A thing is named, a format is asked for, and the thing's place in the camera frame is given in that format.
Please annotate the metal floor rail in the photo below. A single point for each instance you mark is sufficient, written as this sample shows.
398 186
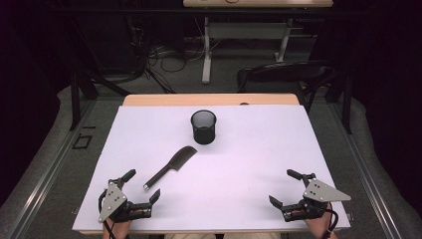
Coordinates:
49 172
365 179

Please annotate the person's left hand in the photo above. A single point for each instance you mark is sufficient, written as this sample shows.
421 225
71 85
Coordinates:
117 230

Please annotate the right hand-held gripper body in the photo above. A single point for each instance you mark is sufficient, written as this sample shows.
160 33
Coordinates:
318 194

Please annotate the black metal stand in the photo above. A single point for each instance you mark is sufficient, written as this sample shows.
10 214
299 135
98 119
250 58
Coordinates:
75 99

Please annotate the black mesh pen cup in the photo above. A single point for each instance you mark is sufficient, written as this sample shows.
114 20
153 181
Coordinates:
203 131

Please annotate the black chair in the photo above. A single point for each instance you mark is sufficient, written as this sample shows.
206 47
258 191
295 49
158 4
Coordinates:
285 71

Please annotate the white-framed background desk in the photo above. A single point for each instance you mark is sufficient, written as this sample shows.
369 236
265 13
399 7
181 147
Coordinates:
245 30

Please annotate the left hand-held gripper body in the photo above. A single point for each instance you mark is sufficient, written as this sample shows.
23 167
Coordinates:
114 202

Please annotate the white table cover sheet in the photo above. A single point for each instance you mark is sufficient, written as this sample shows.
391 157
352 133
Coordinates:
232 172

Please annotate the person's right hand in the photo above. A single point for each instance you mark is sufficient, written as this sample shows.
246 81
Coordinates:
318 227

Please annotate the wooden table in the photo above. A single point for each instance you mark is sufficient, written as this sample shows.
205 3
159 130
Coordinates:
205 99

